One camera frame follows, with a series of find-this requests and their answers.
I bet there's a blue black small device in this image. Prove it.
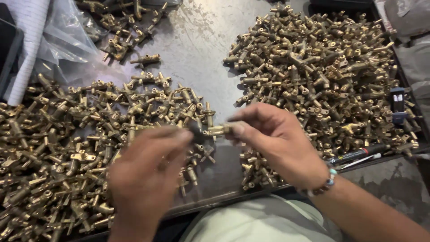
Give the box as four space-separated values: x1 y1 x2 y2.
390 87 408 125

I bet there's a single brass valve fitting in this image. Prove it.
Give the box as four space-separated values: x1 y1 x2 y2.
202 123 236 138

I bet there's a person's right hand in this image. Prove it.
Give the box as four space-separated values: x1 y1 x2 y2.
224 102 332 191

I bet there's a lone brass tee fitting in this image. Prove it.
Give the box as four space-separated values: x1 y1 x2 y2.
130 54 161 67

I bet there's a small cluster of brass fittings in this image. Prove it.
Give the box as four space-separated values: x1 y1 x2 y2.
75 0 168 63

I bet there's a clear plastic bag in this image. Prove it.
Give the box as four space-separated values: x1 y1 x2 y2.
34 0 111 84

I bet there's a wide heap of brass fittings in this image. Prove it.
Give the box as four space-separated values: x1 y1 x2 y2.
223 3 422 192

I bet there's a black marker pen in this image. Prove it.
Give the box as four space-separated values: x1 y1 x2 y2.
325 144 391 165

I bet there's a white lined woven sack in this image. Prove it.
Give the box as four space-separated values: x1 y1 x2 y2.
0 0 51 107

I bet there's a large heap of brass fittings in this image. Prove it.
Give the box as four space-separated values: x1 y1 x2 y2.
0 71 217 242

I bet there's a person's white shirt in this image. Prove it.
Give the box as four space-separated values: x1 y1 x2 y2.
180 194 343 242

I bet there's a beaded bracelet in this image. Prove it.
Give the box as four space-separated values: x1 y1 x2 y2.
297 165 338 198

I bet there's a person's left hand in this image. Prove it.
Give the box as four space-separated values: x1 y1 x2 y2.
107 126 194 236

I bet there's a white pen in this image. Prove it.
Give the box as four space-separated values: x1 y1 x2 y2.
335 153 382 169

